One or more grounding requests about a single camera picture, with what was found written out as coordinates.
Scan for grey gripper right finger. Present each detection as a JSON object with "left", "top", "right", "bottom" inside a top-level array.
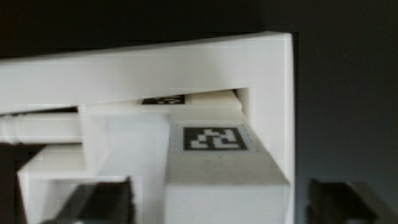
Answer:
[{"left": 305, "top": 179, "right": 398, "bottom": 224}]

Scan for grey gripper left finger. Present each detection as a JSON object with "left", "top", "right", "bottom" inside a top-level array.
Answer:
[{"left": 41, "top": 179, "right": 135, "bottom": 224}]

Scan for white chair leg tagged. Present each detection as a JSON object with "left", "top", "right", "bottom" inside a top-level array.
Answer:
[{"left": 165, "top": 121, "right": 289, "bottom": 224}]

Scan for white chair seat part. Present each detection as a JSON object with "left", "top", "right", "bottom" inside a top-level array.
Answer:
[{"left": 0, "top": 90, "right": 241, "bottom": 224}]

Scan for white front rail bar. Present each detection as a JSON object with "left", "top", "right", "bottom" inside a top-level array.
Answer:
[{"left": 0, "top": 32, "right": 293, "bottom": 179}]

